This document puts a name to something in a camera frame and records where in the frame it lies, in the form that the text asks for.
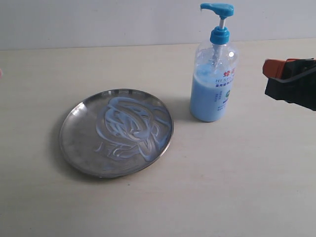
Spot pale blue soap puddle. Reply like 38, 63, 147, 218
95, 97, 172, 162

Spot blue soap pump bottle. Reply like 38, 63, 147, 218
190, 3, 238, 122

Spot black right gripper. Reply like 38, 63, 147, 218
262, 58, 316, 111

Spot round stainless steel plate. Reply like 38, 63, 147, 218
59, 88, 174, 178

